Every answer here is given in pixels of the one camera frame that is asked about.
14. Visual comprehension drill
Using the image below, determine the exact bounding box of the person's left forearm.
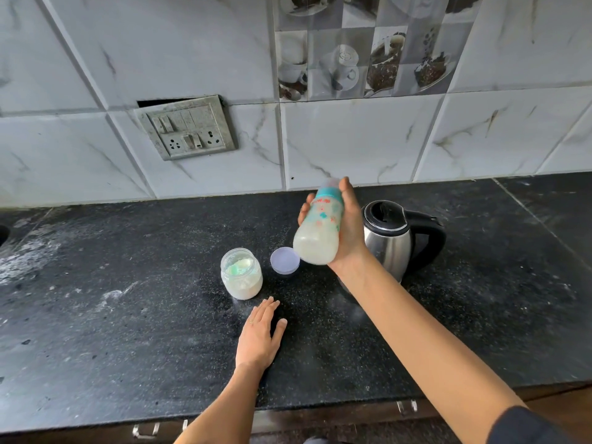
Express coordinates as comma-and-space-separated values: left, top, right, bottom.
175, 364, 265, 444

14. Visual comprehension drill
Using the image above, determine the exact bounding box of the glass jar of white powder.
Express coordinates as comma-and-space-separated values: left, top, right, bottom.
220, 248, 263, 301

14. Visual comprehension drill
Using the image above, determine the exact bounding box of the dark shirt sleeve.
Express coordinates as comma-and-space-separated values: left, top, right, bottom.
486, 405, 574, 444

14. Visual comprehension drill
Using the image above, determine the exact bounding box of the person's left hand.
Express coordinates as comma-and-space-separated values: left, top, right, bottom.
234, 296, 288, 373

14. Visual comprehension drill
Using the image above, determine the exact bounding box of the pale lavender jar lid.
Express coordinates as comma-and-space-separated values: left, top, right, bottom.
269, 246, 301, 276

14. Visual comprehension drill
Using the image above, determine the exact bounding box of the teal bottle nipple collar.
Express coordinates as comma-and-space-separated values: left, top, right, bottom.
314, 187, 344, 207

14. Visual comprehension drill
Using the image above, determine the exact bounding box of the person's right forearm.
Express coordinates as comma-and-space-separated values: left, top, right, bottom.
329, 256, 528, 444

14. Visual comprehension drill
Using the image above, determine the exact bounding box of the grey wall switch socket panel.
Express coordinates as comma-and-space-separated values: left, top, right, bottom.
134, 94, 237, 162

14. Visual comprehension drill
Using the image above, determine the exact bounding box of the person's right hand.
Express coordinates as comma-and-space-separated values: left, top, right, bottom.
298, 176, 371, 278

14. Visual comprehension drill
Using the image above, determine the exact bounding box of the clear baby bottle blue print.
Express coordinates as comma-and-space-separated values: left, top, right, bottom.
292, 196, 345, 266

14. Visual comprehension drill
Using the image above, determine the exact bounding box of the steel electric kettle black handle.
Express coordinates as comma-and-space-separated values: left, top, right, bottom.
360, 200, 447, 285

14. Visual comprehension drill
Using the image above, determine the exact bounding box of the brown lower cabinet front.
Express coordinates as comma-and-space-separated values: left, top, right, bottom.
0, 383, 592, 444

